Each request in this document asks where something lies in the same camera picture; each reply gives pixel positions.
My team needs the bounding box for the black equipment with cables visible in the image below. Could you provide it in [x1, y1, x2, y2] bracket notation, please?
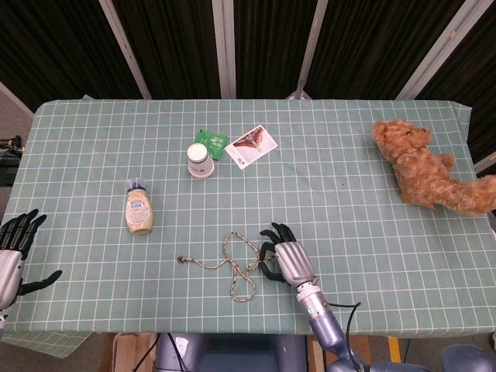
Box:
[0, 134, 25, 188]

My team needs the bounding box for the brown teddy bear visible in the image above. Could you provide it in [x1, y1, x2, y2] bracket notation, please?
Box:
[371, 119, 496, 217]

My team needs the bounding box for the green checked tablecloth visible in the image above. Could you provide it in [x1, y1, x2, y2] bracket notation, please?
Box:
[0, 96, 496, 360]

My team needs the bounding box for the white frame post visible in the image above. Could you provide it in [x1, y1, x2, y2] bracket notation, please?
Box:
[211, 0, 237, 100]
[98, 0, 153, 100]
[394, 0, 486, 102]
[285, 0, 331, 102]

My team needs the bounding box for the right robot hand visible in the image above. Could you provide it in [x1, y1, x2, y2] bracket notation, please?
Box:
[258, 222, 321, 290]

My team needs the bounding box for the green sachet packet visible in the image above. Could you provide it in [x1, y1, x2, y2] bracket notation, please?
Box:
[193, 129, 229, 161]

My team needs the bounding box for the wooden crate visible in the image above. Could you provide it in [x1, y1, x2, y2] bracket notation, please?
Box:
[97, 332, 158, 372]

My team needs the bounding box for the mayonnaise squeeze bottle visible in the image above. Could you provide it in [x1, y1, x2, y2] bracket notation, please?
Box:
[124, 177, 153, 236]

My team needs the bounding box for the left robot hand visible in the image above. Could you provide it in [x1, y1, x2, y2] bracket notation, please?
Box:
[0, 208, 63, 311]

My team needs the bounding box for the blue-grey robot torso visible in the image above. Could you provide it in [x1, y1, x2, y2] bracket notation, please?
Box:
[154, 332, 311, 372]

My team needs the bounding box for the white photo card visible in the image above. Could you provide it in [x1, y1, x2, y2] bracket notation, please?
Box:
[224, 125, 279, 171]

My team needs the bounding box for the white paper cup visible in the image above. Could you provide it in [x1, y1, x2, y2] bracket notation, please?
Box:
[187, 143, 215, 180]

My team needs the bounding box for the braided beige rope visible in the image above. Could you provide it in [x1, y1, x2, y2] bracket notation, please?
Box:
[176, 231, 272, 304]

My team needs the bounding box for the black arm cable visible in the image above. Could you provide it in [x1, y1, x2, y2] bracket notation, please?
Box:
[328, 301, 364, 372]

